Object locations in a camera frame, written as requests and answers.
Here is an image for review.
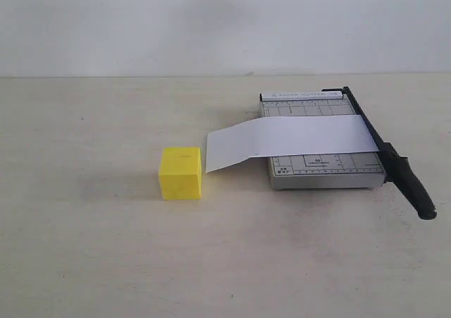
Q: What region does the white paper strip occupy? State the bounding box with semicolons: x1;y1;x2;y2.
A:
205;115;378;173

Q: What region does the yellow foam block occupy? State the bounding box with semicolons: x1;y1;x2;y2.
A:
159;147;202;200

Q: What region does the black cutter blade arm handle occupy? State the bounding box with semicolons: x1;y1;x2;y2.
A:
321;87;437;220

